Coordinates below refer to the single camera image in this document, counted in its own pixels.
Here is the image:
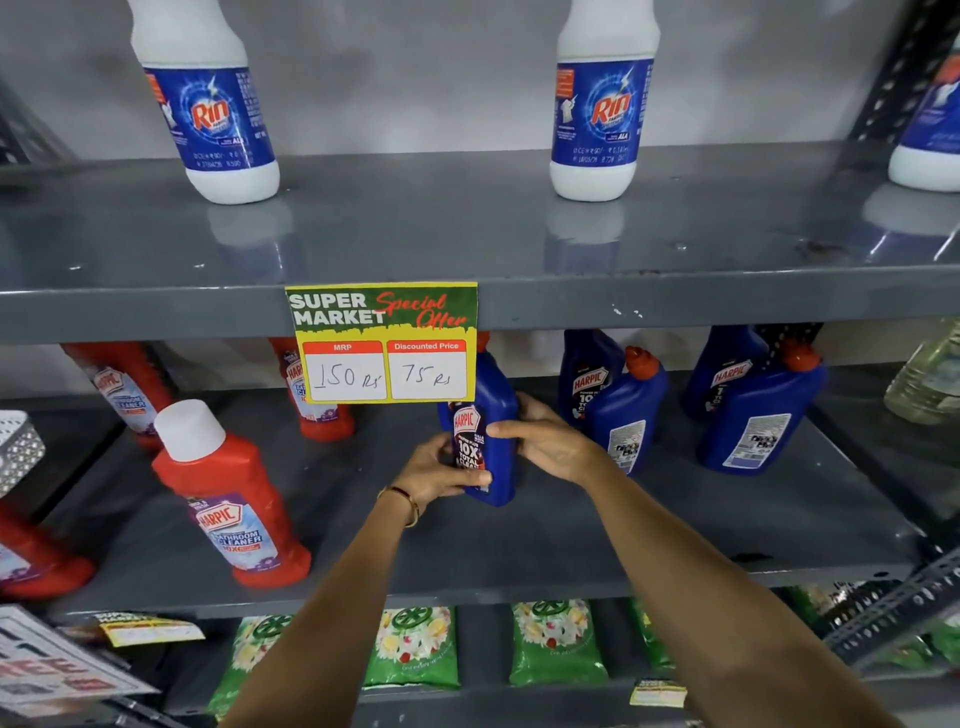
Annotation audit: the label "blue toilet cleaner bottle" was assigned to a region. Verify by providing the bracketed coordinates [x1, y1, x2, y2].
[437, 331, 521, 508]
[584, 345, 670, 477]
[558, 329, 626, 430]
[696, 339, 829, 477]
[680, 325, 771, 422]

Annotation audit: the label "white perforated basket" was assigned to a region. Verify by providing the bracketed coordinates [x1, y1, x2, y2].
[0, 410, 47, 501]

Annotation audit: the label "person's right forearm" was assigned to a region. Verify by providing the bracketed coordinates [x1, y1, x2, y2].
[577, 466, 907, 728]

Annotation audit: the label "yellow green price card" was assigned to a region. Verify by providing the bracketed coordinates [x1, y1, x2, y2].
[285, 282, 480, 407]

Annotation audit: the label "person's right hand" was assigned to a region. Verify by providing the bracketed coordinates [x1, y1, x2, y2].
[485, 390, 615, 490]

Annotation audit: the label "green flower print packet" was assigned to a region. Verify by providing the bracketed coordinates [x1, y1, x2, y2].
[207, 615, 294, 719]
[628, 598, 678, 676]
[363, 606, 462, 692]
[508, 599, 610, 688]
[928, 613, 960, 664]

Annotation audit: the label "clear liquid plastic bottle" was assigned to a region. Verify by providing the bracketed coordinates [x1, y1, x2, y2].
[883, 321, 960, 428]

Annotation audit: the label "small yellow shelf tag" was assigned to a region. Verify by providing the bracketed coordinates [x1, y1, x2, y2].
[629, 678, 689, 709]
[93, 612, 207, 648]

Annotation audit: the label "person's left forearm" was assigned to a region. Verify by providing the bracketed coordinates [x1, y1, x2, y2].
[222, 491, 421, 728]

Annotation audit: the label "gold bangle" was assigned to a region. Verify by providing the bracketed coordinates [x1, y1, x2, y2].
[376, 486, 421, 529]

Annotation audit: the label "person's left hand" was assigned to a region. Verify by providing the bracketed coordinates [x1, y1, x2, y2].
[388, 432, 494, 522]

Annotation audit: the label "white red printed sign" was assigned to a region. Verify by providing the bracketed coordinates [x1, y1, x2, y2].
[0, 605, 160, 720]

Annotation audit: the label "white bleach bottle blue label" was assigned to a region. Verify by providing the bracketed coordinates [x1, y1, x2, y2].
[888, 33, 960, 193]
[126, 0, 282, 206]
[549, 0, 663, 203]

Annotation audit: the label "grey metal shelving rack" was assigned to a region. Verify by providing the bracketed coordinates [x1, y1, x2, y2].
[0, 0, 960, 728]

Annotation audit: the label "red bathroom cleaner bottle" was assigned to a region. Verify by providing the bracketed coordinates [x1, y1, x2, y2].
[268, 336, 357, 443]
[151, 399, 313, 591]
[61, 342, 178, 452]
[0, 507, 98, 601]

